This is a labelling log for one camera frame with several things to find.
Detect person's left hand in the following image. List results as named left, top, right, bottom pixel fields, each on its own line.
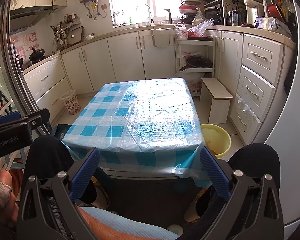
left=0, top=170, right=20, bottom=230

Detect black frying pan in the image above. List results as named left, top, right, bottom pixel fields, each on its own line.
left=179, top=56, right=213, bottom=72

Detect white three-drawer cabinet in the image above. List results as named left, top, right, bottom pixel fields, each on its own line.
left=229, top=34, right=285, bottom=137

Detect wall spice shelf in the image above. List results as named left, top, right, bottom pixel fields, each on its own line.
left=54, top=14, right=81, bottom=34

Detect light blue orange cloth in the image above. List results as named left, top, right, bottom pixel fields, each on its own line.
left=79, top=204, right=180, bottom=240

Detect white red plastic bag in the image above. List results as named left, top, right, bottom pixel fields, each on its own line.
left=174, top=22, right=189, bottom=40

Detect hanging clear food bag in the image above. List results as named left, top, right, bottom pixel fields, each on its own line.
left=192, top=7, right=205, bottom=25

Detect beige kitchen countertop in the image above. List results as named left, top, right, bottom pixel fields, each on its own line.
left=21, top=25, right=297, bottom=74

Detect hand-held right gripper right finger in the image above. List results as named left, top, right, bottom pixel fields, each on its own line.
left=199, top=145, right=284, bottom=240

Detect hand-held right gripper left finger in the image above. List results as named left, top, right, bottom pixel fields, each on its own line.
left=17, top=147, right=101, bottom=240

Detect white door cabinets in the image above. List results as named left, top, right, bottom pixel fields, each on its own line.
left=60, top=29, right=177, bottom=95

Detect white door cabinet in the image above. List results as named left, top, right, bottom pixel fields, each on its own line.
left=207, top=29, right=243, bottom=98

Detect red tray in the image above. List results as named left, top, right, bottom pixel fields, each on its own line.
left=187, top=35, right=212, bottom=42

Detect grey sliding door frame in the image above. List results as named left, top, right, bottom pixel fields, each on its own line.
left=2, top=0, right=53, bottom=135

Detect white electric kettle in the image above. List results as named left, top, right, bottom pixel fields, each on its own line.
left=244, top=0, right=265, bottom=27

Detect clear bag with red contents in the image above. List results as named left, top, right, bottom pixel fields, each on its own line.
left=187, top=18, right=215, bottom=37

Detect dark framed tray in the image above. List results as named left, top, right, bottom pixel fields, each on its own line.
left=69, top=26, right=84, bottom=45

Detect clear plastic scrap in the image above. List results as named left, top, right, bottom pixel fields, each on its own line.
left=237, top=96, right=257, bottom=117

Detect white wooden stool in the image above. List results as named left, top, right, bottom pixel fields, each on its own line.
left=199, top=78, right=233, bottom=124

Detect pink wall stickers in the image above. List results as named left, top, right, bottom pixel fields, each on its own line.
left=11, top=32, right=38, bottom=63

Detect white refrigerator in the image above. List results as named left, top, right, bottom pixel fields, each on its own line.
left=252, top=0, right=300, bottom=228

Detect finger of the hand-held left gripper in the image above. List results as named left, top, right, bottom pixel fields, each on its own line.
left=0, top=108, right=50, bottom=131

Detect red pot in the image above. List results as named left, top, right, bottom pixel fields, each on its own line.
left=266, top=0, right=287, bottom=23

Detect stack of pots and bowls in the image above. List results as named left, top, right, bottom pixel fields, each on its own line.
left=178, top=0, right=199, bottom=22

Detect steel kettle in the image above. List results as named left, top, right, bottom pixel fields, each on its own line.
left=226, top=10, right=240, bottom=26

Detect white two-drawer cabinet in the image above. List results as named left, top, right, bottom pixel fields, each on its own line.
left=22, top=56, right=74, bottom=120

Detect utensil holder with utensils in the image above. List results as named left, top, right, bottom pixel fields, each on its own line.
left=50, top=24, right=70, bottom=53

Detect floral wastebasket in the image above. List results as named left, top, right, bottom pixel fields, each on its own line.
left=60, top=90, right=82, bottom=115

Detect black wok with lid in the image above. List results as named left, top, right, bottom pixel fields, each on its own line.
left=29, top=47, right=46, bottom=62

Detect white hanging door bin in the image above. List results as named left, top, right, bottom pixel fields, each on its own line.
left=151, top=27, right=174, bottom=48

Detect white shelf rack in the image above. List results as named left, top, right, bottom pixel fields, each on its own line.
left=175, top=31, right=215, bottom=97

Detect grey range hood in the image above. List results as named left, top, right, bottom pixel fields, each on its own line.
left=9, top=6, right=58, bottom=32

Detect steel kitchen faucet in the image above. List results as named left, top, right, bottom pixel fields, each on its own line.
left=135, top=4, right=155, bottom=25

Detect beige slipper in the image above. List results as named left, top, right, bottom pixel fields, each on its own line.
left=90, top=175, right=112, bottom=209
left=184, top=187, right=215, bottom=223

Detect white finger bandage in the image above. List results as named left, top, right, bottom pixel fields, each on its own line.
left=0, top=180, right=12, bottom=209

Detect silver yellow packet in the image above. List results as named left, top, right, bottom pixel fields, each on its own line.
left=261, top=17, right=292, bottom=38

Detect blue checked plastic tablecloth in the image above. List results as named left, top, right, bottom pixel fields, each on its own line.
left=61, top=77, right=207, bottom=188

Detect yellow plastic bucket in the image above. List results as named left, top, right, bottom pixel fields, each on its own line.
left=200, top=124, right=232, bottom=158

